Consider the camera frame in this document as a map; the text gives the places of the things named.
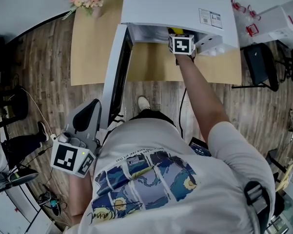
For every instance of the black office chair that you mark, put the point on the black office chair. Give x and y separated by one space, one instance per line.
259 64

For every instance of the black round stool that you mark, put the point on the black round stool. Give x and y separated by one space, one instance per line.
14 103

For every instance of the person's white printed t-shirt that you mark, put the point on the person's white printed t-shirt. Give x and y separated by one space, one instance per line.
175 179

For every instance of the black device with screen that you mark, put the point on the black device with screen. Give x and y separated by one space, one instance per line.
200 147

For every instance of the person's left forearm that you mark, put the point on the person's left forearm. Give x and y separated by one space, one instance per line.
81 199

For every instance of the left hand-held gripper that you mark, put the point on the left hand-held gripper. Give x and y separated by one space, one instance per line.
70 157

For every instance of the white boxes with red clips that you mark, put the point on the white boxes with red clips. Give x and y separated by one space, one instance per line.
278 21

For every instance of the white microwave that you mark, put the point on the white microwave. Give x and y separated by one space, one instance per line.
175 6

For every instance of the light wooden table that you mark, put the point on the light wooden table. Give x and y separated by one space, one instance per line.
92 52

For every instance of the person's white shoe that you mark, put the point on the person's white shoe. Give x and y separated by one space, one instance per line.
143 103

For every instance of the black desk lamp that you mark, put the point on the black desk lamp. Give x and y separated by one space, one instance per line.
19 177

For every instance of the person's black trousers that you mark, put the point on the person's black trousers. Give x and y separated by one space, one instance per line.
152 117

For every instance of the person's right forearm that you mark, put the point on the person's right forearm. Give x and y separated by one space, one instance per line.
200 91

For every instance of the yellow toy corn cob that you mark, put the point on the yellow toy corn cob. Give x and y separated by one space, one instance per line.
177 30

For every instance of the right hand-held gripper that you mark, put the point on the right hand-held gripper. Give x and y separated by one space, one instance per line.
181 44

